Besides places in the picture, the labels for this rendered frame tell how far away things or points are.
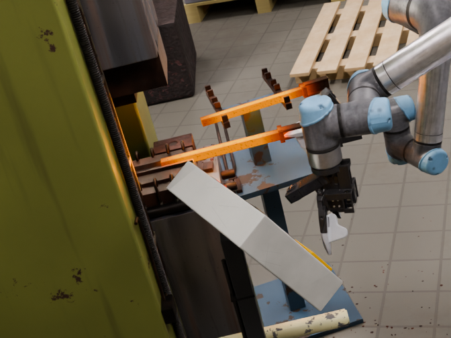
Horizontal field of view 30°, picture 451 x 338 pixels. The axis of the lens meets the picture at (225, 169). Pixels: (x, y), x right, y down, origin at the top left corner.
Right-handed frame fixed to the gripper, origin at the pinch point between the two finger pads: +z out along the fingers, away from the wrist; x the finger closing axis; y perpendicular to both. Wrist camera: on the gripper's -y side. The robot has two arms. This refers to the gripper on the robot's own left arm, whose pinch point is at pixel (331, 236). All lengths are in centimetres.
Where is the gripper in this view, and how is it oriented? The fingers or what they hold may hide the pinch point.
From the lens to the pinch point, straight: 199.5
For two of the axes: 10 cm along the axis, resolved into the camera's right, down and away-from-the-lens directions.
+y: 9.4, -0.6, -3.4
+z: 2.3, 8.6, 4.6
